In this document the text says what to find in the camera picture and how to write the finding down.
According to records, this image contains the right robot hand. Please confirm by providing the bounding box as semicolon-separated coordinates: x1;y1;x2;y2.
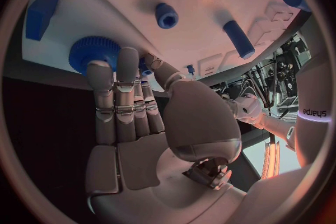
85;46;248;224

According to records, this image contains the short blue peg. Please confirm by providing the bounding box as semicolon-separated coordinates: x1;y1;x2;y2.
138;57;153;77

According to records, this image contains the blue gear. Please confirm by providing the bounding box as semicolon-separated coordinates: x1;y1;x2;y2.
68;35;123;78

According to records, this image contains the glowing light bar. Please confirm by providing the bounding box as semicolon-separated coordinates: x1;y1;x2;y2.
260;139;282;180

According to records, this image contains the blue peg with hex hole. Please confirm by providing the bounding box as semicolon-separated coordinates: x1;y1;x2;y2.
154;2;180;30

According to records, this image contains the long blue cylinder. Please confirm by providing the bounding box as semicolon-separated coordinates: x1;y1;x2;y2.
222;20;256;60

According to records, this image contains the workshop equipment rack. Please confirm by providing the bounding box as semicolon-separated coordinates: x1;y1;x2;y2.
245;34;312;116

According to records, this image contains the blue block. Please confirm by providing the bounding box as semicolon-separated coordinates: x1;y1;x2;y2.
25;0;62;42

